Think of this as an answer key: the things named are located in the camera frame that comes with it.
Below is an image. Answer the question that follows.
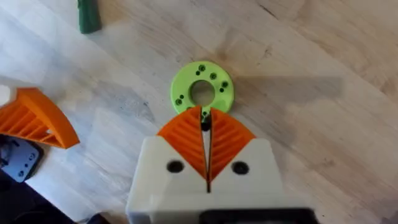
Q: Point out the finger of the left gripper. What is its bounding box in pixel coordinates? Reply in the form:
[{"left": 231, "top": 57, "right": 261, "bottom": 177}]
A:
[{"left": 0, "top": 84, "right": 81, "bottom": 150}]

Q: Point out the green disc with holes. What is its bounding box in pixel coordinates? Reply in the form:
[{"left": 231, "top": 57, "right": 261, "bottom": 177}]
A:
[{"left": 170, "top": 60, "right": 234, "bottom": 115}]

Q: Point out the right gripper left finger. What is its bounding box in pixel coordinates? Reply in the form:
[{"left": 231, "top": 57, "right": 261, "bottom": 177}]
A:
[{"left": 131, "top": 105, "right": 209, "bottom": 197}]

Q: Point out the green toy vegetable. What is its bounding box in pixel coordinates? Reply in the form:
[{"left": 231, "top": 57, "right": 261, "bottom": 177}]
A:
[{"left": 77, "top": 0, "right": 102, "bottom": 35}]

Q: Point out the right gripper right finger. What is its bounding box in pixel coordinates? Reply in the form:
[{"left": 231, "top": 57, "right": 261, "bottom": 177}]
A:
[{"left": 208, "top": 107, "right": 284, "bottom": 196}]

